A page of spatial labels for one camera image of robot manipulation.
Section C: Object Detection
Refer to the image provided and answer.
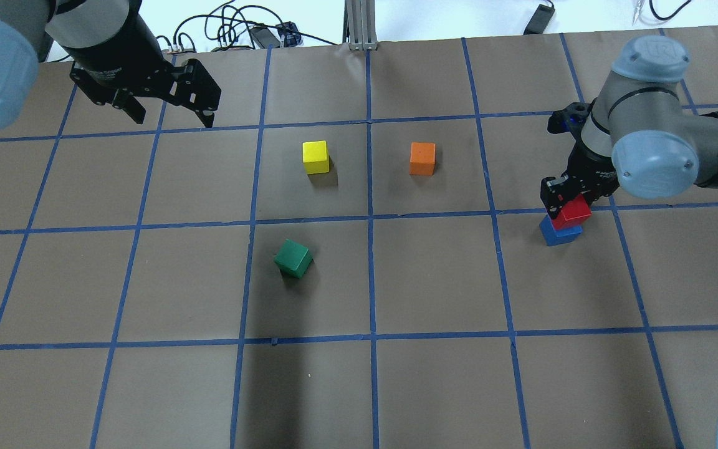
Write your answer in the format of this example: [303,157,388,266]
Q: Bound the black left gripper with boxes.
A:
[69,59,222,128]

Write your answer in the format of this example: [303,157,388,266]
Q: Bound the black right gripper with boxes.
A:
[540,103,618,217]

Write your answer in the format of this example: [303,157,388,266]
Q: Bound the red wooden block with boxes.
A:
[551,194,592,231]

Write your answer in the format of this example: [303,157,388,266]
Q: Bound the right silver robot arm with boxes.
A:
[540,35,718,220]

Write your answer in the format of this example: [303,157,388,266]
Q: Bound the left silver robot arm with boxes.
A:
[0,1,222,130]

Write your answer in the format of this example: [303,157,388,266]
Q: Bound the blue wooden block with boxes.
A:
[539,215,582,247]

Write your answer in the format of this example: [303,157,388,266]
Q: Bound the orange wooden block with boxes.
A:
[408,142,436,176]

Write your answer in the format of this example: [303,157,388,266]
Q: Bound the yellow wooden block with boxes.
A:
[302,140,330,175]

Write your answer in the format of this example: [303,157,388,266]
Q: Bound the green wooden block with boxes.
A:
[274,239,314,279]

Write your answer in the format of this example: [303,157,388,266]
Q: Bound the black power adapter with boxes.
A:
[522,3,555,35]

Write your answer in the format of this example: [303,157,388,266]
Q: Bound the aluminium frame post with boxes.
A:
[343,1,378,51]

